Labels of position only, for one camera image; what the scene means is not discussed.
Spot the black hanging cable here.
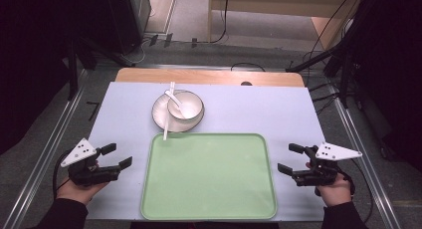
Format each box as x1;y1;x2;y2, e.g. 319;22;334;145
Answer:
210;0;231;44

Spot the black cabinet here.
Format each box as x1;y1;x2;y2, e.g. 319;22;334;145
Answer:
105;0;152;56

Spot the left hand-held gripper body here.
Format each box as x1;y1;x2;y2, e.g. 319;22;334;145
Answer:
60;137;121;187

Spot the pale blue table mat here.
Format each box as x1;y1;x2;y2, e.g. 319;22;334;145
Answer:
87;82;327;222

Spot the light wooden bench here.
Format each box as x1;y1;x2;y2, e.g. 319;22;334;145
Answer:
207;0;364;52

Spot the hand-held gripper cable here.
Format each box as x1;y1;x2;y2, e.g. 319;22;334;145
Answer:
52;148;73;200
337;157;375;223

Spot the black metal stand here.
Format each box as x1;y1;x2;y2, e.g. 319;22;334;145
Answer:
65;36;133;103
286;39;366;109

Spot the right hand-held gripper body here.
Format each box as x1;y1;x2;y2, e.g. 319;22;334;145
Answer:
292;141;363;187

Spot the right hand-held gripper cable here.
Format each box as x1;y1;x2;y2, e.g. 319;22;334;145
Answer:
337;157;375;223

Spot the thin black cable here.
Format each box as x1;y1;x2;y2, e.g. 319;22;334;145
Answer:
302;0;357;88

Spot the white round plate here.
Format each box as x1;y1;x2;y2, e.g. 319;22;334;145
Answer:
151;89;206;133

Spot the white bowl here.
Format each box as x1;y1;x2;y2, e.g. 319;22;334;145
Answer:
166;91;205;121

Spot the person's right hand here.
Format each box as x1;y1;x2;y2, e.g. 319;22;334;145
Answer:
315;172;353;208

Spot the left hand-held gripper cable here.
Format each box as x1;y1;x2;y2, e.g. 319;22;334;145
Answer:
52;148;73;200

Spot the metal floor rail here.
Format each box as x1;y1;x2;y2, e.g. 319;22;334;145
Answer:
1;69;89;229
327;86;402;229

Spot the person's left hand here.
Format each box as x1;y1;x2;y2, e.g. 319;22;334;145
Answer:
56;178;109;206

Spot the black looped floor cable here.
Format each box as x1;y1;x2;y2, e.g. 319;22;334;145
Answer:
230;62;267;73

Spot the white spoon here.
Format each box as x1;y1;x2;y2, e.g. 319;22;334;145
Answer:
164;90;198;119

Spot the dark curtain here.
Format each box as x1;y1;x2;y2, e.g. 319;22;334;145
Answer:
0;0;110;155
344;0;422;172

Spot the white floor cable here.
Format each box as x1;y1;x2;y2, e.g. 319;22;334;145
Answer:
120;36;157;65

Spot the black hex key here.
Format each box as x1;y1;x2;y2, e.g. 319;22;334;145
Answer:
86;101;101;121

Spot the white chopstick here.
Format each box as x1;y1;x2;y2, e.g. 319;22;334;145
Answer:
162;81;175;141
164;83;176;139

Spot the green plastic tray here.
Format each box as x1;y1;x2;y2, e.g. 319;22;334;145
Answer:
139;132;279;221

